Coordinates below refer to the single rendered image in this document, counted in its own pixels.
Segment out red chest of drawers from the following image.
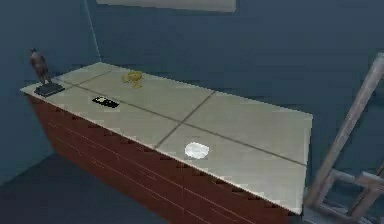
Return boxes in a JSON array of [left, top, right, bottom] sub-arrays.
[[19, 61, 314, 224]]

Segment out white round disc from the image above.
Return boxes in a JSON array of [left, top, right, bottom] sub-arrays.
[[184, 141, 211, 160]]

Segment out black remote control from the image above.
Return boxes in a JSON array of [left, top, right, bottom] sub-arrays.
[[91, 95, 120, 109]]

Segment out dark statue on black base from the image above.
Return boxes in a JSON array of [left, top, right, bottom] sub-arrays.
[[28, 47, 66, 98]]

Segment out pale framed wall picture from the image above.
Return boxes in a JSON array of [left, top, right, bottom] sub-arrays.
[[95, 0, 237, 14]]

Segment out grey wooden frame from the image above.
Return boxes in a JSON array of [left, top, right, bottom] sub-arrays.
[[302, 51, 384, 224]]

